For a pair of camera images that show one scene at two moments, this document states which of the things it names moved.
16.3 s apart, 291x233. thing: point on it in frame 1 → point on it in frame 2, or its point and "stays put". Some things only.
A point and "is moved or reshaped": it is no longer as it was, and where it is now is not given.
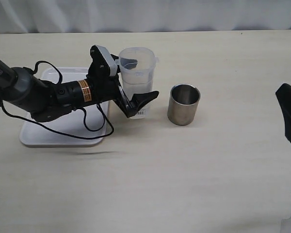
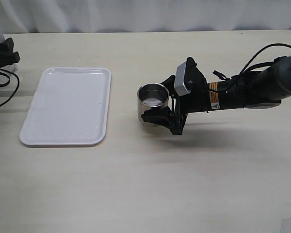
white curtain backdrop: x=33 y=16 stays put
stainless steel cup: x=183 y=101 is moved or reshaped
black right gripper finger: x=289 y=99 → x=162 y=115
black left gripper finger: x=127 y=63 → x=7 y=45
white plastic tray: x=34 y=135 stays put
